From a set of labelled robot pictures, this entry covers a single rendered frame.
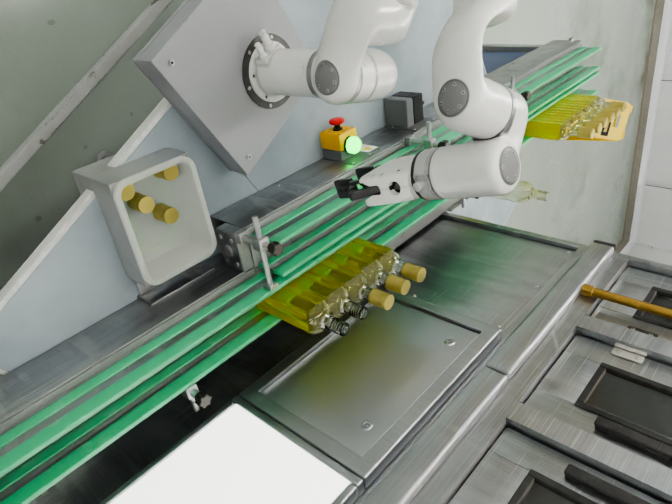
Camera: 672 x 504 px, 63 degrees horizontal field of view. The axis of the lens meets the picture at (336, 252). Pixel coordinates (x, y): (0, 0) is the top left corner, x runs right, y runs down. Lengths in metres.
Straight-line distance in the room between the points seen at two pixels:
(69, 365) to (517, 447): 0.82
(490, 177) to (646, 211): 6.80
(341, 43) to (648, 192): 6.60
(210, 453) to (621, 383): 0.80
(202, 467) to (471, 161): 0.71
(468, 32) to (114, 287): 0.83
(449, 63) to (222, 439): 0.77
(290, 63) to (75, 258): 0.56
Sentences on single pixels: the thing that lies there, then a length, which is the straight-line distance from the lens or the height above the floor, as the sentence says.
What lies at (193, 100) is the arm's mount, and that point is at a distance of 1.15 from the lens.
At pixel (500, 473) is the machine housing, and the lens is 1.06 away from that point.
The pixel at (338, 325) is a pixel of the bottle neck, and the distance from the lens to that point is 1.08.
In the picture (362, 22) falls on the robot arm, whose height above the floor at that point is 1.15.
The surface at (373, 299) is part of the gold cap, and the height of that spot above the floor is 1.13.
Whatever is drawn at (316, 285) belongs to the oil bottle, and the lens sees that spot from 1.17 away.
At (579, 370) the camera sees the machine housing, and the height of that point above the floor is 1.48.
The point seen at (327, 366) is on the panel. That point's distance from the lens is 1.20.
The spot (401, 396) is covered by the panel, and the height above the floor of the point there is 1.26.
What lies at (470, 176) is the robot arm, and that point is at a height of 1.42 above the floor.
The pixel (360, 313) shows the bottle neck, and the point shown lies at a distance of 1.11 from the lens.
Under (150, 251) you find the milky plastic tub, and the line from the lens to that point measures 1.20.
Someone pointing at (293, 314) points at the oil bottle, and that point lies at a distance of 1.14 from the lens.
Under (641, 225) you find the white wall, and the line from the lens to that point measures 7.60.
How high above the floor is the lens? 1.77
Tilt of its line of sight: 39 degrees down
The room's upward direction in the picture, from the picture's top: 109 degrees clockwise
